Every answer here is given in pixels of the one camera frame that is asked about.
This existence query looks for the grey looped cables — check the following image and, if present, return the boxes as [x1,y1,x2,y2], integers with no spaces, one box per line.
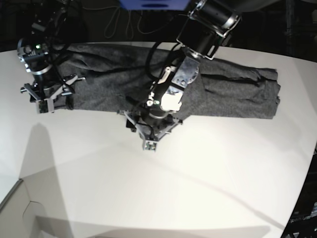
[104,6,174,39]

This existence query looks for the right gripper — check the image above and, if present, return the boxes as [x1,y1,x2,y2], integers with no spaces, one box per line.
[20,74,86,110]

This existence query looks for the blue box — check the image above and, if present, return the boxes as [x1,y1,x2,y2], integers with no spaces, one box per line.
[120,0,190,10]

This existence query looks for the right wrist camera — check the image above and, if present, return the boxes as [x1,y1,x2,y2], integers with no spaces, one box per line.
[36,98,54,114]

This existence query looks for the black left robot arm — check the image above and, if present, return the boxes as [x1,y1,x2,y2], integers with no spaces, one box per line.
[61,0,279,144]

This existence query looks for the grey t-shirt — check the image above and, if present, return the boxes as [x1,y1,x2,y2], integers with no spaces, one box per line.
[56,44,280,119]

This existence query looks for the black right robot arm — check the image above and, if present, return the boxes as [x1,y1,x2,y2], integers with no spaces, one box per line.
[17,0,83,114]

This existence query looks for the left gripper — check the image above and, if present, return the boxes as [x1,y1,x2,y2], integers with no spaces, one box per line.
[117,110,183,142]

